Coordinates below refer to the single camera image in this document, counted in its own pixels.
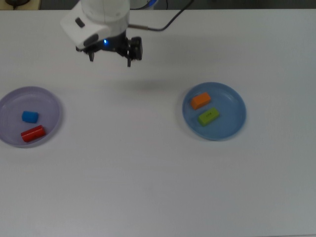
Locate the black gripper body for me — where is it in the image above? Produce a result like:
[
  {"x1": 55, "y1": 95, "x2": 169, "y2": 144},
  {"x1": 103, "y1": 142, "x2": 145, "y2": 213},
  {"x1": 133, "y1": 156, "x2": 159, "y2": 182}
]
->
[{"x1": 97, "y1": 30, "x2": 129, "y2": 54}]

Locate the orange block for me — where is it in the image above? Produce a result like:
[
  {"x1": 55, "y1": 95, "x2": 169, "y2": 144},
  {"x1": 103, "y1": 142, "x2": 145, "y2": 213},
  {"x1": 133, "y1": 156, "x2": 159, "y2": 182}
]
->
[{"x1": 190, "y1": 92, "x2": 212, "y2": 111}]

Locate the blue block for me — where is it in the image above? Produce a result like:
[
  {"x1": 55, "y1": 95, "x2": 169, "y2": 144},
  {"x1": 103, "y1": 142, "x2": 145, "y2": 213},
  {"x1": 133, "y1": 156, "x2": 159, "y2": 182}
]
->
[{"x1": 21, "y1": 111, "x2": 40, "y2": 124}]

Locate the green block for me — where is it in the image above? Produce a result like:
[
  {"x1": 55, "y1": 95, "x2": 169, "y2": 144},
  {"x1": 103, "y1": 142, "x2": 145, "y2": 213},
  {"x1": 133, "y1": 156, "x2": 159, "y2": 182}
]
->
[{"x1": 197, "y1": 107, "x2": 220, "y2": 128}]

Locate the red cylinder block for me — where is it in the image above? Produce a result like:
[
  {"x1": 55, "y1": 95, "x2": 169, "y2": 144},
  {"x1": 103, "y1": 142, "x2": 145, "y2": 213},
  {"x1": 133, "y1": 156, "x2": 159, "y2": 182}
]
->
[{"x1": 20, "y1": 125, "x2": 47, "y2": 143}]

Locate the purple plate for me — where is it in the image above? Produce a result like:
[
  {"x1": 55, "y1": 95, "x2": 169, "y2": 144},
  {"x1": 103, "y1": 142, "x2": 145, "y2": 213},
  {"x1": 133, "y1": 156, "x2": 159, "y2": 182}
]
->
[{"x1": 0, "y1": 85, "x2": 64, "y2": 149}]

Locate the dark rounded object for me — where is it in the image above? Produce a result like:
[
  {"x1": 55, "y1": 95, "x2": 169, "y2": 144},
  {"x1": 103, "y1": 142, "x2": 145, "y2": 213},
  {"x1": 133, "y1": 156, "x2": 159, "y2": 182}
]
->
[{"x1": 4, "y1": 0, "x2": 31, "y2": 7}]

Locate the blue plate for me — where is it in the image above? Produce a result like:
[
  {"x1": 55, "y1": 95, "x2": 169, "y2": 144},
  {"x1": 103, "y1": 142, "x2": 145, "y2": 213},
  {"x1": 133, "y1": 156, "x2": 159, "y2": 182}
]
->
[{"x1": 182, "y1": 81, "x2": 247, "y2": 142}]

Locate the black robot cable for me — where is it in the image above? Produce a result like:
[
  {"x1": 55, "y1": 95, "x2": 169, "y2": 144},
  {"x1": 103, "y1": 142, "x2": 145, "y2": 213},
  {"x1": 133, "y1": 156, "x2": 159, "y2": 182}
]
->
[{"x1": 128, "y1": 0, "x2": 195, "y2": 32}]

